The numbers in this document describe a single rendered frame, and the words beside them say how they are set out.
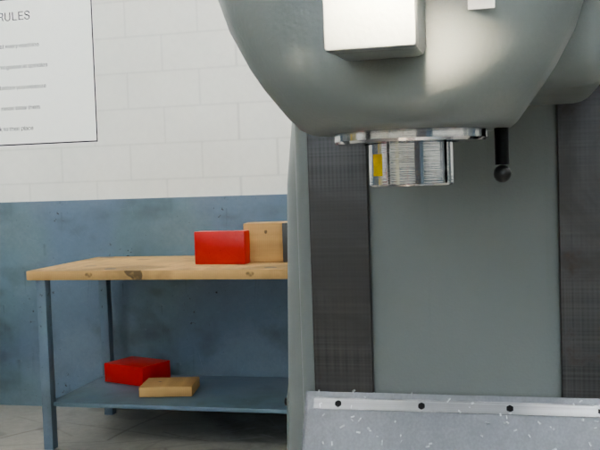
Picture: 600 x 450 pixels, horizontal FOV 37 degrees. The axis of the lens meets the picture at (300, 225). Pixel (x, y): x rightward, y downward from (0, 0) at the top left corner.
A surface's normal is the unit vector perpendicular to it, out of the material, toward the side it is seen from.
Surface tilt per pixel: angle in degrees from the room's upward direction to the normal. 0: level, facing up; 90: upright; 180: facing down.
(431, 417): 63
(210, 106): 90
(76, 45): 90
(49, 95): 90
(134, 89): 90
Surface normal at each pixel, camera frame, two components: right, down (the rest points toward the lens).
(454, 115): 0.15, 0.88
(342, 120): -0.31, 0.89
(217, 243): -0.29, 0.06
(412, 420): -0.23, -0.40
